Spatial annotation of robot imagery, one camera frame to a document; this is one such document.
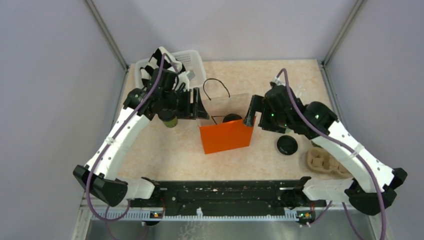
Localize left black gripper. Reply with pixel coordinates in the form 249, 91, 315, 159
162, 87, 210, 120

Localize cardboard cup carrier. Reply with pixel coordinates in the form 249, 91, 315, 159
306, 147, 353, 179

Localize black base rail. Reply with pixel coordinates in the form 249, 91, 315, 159
130, 179, 327, 218

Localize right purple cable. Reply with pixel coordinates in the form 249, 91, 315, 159
276, 68, 388, 240

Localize white wrapped straws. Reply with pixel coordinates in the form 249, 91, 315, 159
292, 85, 306, 98

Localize black white striped cloth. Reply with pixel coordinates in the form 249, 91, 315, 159
138, 46, 186, 88

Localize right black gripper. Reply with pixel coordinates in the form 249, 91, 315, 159
242, 94, 291, 134

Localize green paper coffee cup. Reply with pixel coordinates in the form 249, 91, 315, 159
162, 117, 178, 128

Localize white plastic basket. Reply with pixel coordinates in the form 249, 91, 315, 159
134, 49, 207, 89

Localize purple cable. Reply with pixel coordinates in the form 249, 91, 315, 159
276, 68, 388, 240
85, 52, 181, 223

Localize black lid on table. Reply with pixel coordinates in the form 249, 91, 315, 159
276, 135, 299, 156

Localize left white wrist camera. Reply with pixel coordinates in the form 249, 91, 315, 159
177, 70, 196, 91

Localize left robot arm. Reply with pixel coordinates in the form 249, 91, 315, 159
72, 68, 209, 207

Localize stack of paper cups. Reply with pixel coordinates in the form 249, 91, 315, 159
311, 141, 321, 148

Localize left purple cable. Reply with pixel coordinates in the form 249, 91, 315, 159
85, 52, 181, 223

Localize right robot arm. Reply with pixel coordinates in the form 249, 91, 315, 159
243, 85, 408, 216

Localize orange paper bag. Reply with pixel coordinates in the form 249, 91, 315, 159
198, 78, 253, 155

